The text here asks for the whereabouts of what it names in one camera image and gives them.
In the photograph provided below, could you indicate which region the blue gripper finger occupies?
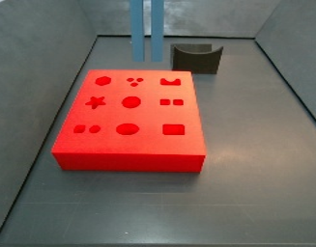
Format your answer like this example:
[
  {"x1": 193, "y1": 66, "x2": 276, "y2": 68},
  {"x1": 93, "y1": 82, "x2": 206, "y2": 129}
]
[
  {"x1": 130, "y1": 0, "x2": 144, "y2": 62},
  {"x1": 151, "y1": 0, "x2": 163, "y2": 62}
]

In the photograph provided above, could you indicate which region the dark grey curved block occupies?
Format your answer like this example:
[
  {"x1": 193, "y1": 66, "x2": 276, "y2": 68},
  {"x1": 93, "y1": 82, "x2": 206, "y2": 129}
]
[{"x1": 170, "y1": 43, "x2": 223, "y2": 74}]

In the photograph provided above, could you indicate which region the red shape-sorter block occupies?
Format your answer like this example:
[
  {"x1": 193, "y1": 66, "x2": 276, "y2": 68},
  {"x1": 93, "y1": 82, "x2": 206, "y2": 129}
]
[{"x1": 52, "y1": 69, "x2": 206, "y2": 173}]

